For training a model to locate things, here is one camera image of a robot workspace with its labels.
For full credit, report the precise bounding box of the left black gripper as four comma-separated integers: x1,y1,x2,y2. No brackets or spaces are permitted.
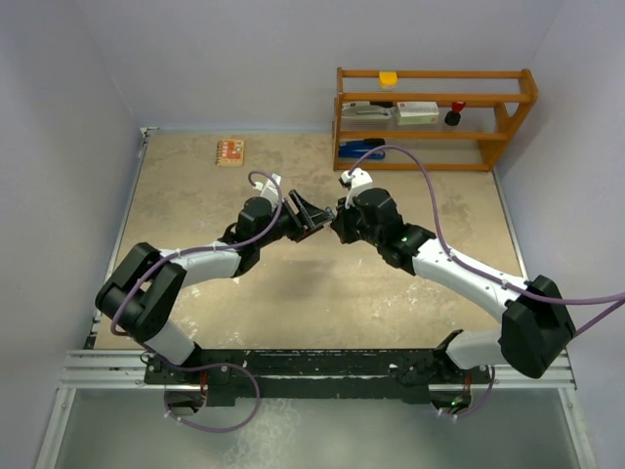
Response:
255,190,331,249

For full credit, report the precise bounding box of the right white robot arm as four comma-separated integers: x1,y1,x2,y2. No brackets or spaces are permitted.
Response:
331,188,575,382

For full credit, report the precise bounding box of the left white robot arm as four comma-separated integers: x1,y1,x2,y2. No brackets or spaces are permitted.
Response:
95,190,334,383

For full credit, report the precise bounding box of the blue stapler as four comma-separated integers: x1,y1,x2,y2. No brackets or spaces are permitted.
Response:
338,138,386,159

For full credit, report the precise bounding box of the small spiral notebook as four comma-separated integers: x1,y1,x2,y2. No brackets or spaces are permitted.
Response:
215,139,245,167

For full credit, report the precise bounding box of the white stapler on shelf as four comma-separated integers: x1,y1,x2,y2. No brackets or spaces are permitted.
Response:
342,101,395,121

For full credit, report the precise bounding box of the white cardboard box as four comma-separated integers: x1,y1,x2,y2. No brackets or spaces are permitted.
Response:
395,102,439,125

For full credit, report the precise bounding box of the wooden shelf rack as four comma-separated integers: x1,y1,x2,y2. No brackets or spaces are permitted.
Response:
332,68,539,172

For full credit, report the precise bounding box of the yellow block on shelf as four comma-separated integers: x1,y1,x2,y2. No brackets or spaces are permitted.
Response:
378,70,398,90

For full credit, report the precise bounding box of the red black stamp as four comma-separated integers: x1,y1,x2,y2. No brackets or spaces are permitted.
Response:
444,102,466,127

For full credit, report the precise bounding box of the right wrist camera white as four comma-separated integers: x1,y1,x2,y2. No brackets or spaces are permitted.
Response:
339,168,373,209

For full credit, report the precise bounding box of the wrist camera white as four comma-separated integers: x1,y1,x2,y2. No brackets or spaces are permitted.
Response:
339,168,373,209
248,171,282,205

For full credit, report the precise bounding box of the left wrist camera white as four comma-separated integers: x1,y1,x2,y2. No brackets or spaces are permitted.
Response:
248,171,282,205

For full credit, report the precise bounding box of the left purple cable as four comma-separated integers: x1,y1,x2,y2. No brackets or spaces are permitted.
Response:
109,170,285,434

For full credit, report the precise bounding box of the purple cable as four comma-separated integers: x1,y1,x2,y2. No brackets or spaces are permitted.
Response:
345,145,625,419
109,170,285,434

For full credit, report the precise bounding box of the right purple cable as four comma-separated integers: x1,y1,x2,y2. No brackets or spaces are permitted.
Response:
345,145,625,419

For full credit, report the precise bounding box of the black base frame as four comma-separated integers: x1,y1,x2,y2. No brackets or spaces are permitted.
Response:
142,344,490,406

